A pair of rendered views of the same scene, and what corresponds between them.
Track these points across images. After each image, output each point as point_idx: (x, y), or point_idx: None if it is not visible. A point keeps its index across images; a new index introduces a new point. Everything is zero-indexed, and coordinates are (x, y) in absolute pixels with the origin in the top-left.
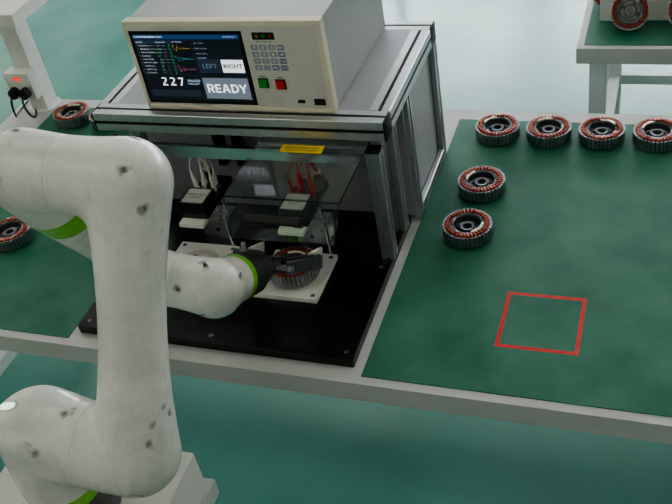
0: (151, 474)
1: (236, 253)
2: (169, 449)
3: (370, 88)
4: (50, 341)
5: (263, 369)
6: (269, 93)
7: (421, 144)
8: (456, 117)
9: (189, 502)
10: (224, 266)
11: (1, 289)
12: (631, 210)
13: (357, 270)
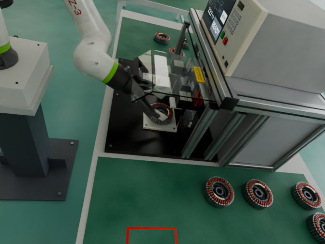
0: None
1: (119, 65)
2: None
3: (257, 90)
4: (112, 54)
5: (101, 116)
6: (220, 42)
7: (259, 148)
8: (303, 172)
9: (9, 99)
10: (91, 51)
11: (136, 40)
12: None
13: (169, 142)
